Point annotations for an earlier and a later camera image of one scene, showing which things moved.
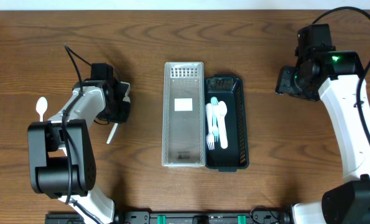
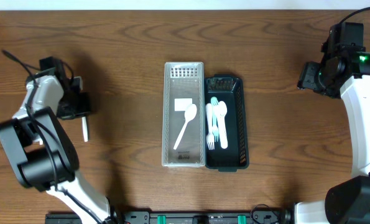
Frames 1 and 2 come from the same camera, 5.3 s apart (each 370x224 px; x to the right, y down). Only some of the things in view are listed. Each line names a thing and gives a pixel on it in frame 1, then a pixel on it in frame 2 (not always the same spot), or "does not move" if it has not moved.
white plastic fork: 216,130 does not move
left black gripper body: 122,109 → 77,107
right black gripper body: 297,83 → 318,78
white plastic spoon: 112,133 → 190,112
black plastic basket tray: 231,89 does not move
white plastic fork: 210,139 does not move
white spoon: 222,109 does not move
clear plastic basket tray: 183,142 does not move
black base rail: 180,216 does not move
